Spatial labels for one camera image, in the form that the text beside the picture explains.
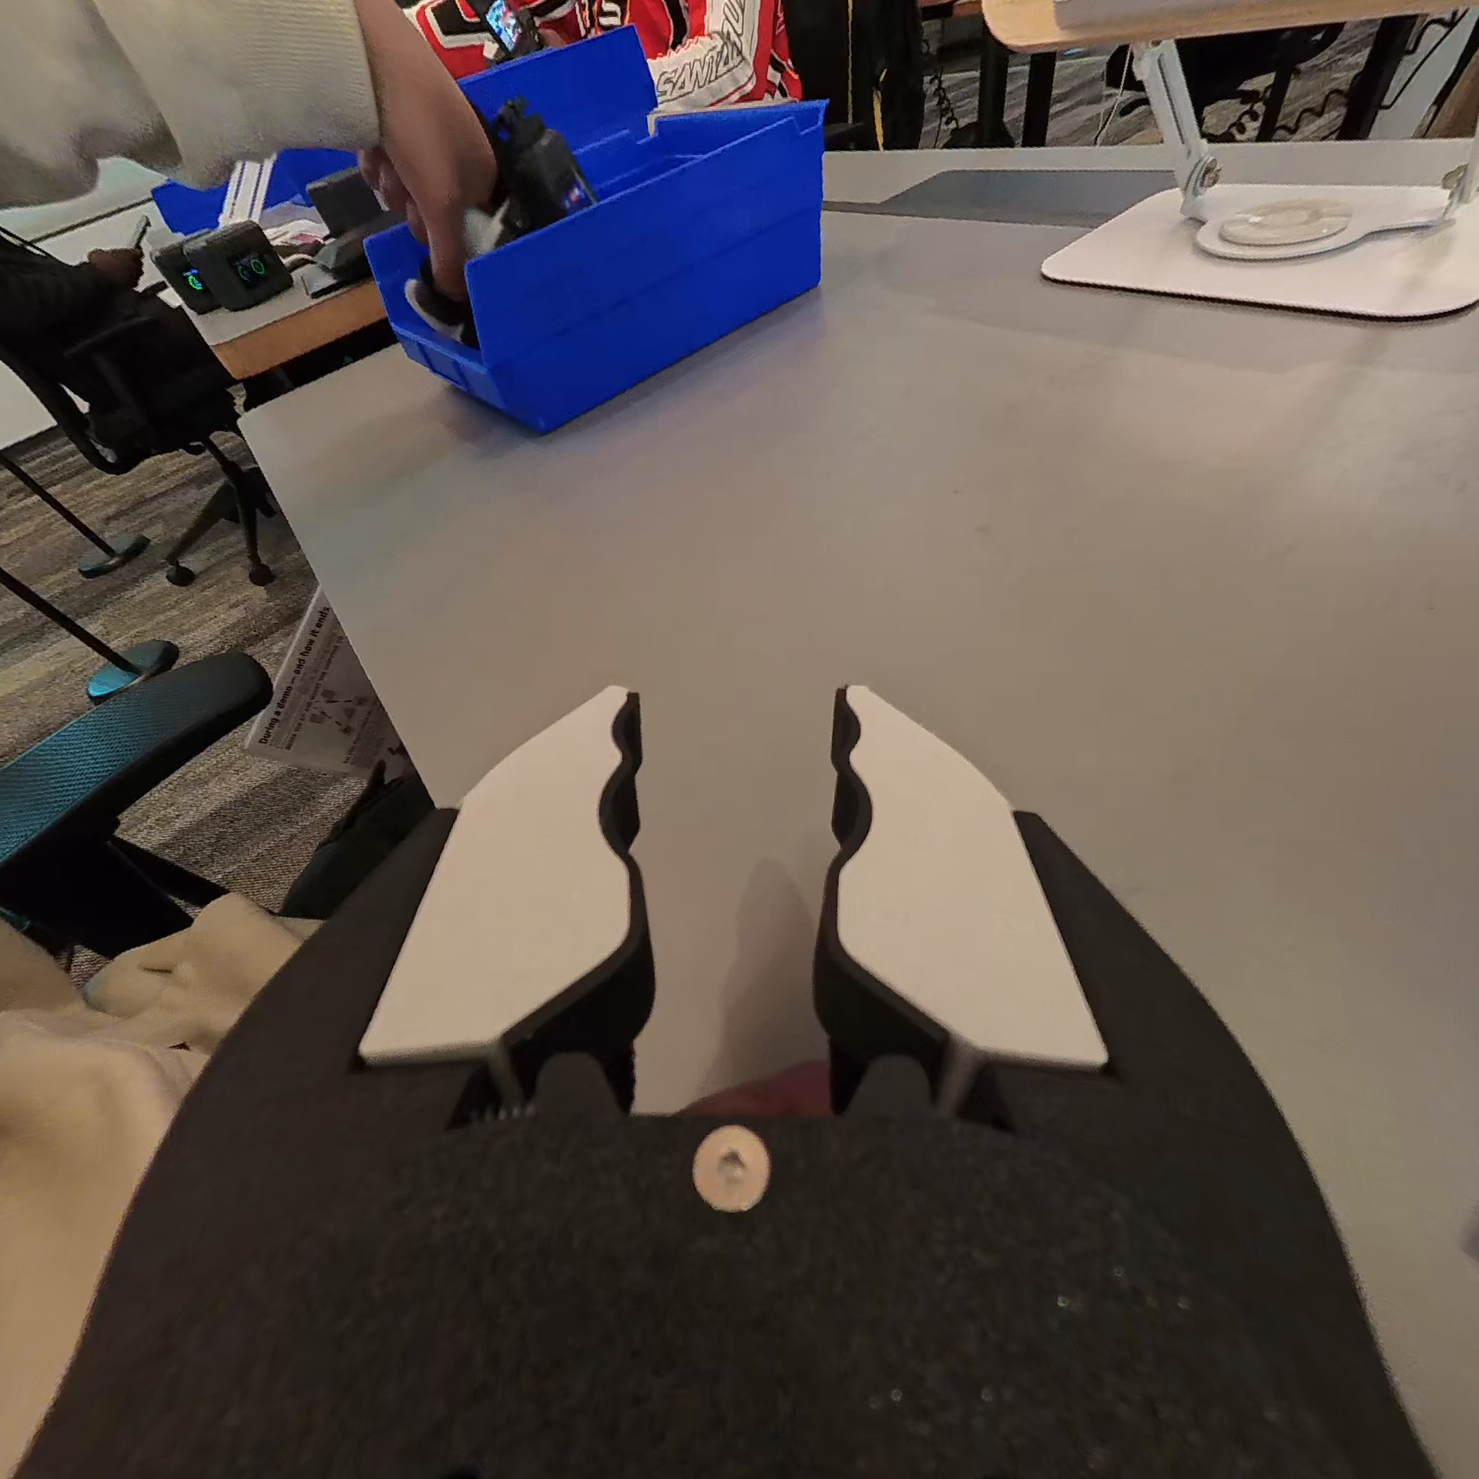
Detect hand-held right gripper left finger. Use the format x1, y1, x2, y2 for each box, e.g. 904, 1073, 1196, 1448
358, 687, 654, 1071

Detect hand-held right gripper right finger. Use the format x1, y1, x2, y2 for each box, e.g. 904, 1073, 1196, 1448
814, 684, 1112, 1082

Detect blue plastic bin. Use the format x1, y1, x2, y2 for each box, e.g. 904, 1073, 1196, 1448
457, 25, 663, 152
150, 148, 337, 235
363, 99, 832, 437

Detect person's left forearm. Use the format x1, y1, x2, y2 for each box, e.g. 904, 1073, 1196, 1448
0, 0, 391, 212

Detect person's left hand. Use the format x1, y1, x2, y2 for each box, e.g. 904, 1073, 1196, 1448
353, 0, 501, 309

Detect person's black pants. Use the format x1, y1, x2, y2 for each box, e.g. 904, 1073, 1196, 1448
284, 772, 437, 923

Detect black box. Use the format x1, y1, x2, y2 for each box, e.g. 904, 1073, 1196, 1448
309, 168, 386, 235

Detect black laptop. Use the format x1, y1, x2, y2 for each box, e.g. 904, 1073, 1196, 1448
303, 231, 374, 303

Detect black device with green light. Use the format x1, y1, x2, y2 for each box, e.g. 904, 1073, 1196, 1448
155, 236, 222, 317
214, 222, 298, 312

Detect newspaper sheet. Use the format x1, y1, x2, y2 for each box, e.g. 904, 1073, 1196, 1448
245, 590, 414, 779

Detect black garment with yellow trim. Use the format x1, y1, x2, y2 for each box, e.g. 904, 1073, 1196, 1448
786, 0, 928, 152

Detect black mesh office chair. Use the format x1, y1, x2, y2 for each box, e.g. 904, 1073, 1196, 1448
0, 650, 275, 964

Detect black stand with round base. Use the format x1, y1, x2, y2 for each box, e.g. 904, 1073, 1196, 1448
0, 451, 155, 581
0, 567, 184, 705

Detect white and wooden book stand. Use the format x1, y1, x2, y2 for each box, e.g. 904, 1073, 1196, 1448
983, 0, 1479, 323

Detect white wire holder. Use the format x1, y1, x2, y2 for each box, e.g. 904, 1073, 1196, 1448
221, 155, 282, 229

